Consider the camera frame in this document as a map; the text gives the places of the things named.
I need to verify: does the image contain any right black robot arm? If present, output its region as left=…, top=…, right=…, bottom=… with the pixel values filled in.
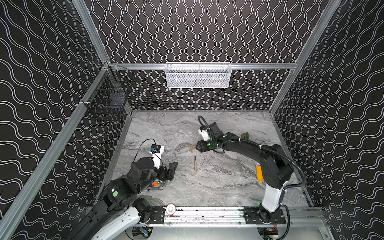
left=196, top=116, right=305, bottom=224

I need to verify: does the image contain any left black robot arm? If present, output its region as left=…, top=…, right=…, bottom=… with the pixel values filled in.
left=65, top=157, right=178, bottom=240

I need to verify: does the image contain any tan pen far left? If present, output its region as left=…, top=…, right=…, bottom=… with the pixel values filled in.
left=194, top=156, right=198, bottom=175

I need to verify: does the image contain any white round knob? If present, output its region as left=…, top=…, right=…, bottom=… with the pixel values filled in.
left=166, top=204, right=176, bottom=216

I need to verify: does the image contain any yellow tape measure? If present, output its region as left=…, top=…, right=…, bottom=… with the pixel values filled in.
left=256, top=165, right=264, bottom=182

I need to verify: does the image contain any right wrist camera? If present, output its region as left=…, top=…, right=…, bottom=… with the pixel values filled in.
left=198, top=127, right=211, bottom=142

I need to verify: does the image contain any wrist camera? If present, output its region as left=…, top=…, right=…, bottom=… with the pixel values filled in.
left=198, top=127, right=211, bottom=142
left=150, top=144, right=165, bottom=169

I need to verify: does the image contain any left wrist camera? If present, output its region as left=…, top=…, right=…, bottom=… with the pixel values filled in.
left=150, top=144, right=165, bottom=169

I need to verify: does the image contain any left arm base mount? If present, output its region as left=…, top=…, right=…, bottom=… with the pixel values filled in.
left=144, top=207, right=166, bottom=225

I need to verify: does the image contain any aluminium front rail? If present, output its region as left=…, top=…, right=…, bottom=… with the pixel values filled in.
left=98, top=205, right=326, bottom=228

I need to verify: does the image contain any white wire mesh basket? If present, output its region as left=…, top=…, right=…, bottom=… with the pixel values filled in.
left=165, top=62, right=232, bottom=89

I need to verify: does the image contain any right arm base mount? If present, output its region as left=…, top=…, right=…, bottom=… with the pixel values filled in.
left=243, top=207, right=287, bottom=225

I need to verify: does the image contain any black wire mesh basket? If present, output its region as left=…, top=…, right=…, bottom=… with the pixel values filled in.
left=84, top=63, right=132, bottom=122

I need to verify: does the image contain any aluminium corner frame post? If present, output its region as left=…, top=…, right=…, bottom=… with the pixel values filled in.
left=269, top=0, right=342, bottom=116

